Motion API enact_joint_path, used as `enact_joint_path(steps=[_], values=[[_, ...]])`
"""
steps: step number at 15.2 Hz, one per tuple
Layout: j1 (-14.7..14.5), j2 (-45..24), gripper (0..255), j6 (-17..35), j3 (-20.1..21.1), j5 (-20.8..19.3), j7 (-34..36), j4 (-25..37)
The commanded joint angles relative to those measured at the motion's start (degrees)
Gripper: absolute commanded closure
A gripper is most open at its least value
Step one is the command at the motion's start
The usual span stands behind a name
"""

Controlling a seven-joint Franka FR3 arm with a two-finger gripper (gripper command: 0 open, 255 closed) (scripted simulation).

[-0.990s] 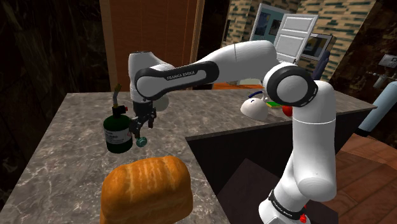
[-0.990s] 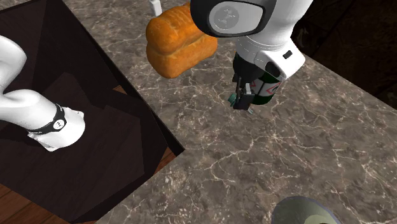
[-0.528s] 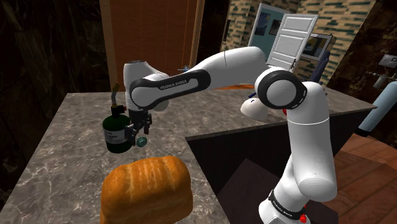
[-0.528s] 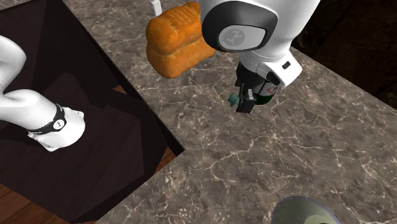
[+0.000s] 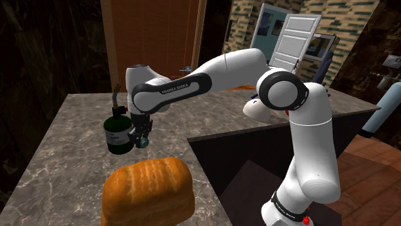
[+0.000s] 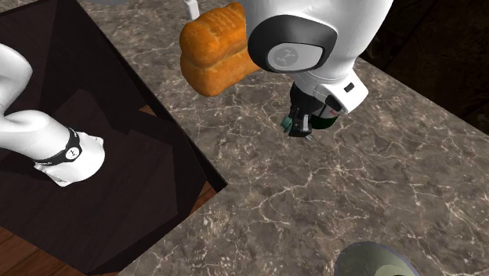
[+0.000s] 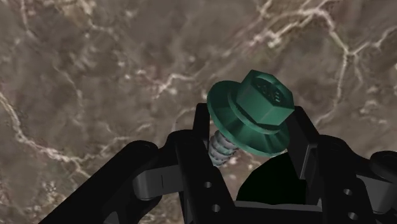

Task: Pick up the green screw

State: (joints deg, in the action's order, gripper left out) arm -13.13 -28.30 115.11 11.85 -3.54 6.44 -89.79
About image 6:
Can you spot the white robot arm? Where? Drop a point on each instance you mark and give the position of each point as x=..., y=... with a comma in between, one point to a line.
x=344, y=34

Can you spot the grey green bowl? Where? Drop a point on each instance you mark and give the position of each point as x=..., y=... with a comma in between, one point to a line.
x=370, y=262

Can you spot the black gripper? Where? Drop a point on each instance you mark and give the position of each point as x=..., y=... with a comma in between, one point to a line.
x=302, y=101

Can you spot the orange bread loaf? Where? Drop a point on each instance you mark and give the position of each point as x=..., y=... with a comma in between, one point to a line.
x=214, y=49

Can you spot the small teal object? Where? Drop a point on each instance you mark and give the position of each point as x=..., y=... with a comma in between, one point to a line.
x=287, y=124

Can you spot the dark green round object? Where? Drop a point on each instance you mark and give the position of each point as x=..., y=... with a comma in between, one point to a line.
x=324, y=123

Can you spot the small white object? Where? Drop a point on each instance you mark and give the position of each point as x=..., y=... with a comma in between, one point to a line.
x=192, y=8

